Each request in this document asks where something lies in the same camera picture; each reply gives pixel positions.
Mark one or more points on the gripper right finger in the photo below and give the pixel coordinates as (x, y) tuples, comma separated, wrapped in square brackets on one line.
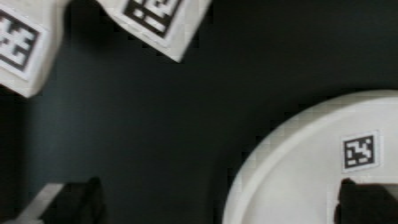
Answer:
[(367, 203)]

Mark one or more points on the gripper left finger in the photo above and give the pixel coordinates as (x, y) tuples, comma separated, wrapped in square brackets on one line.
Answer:
[(67, 204)]

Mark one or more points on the white round table top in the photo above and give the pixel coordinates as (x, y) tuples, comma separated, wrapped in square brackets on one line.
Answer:
[(333, 144)]

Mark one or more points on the white cross-shaped table base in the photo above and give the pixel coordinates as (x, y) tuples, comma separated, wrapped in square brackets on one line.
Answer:
[(159, 20)]

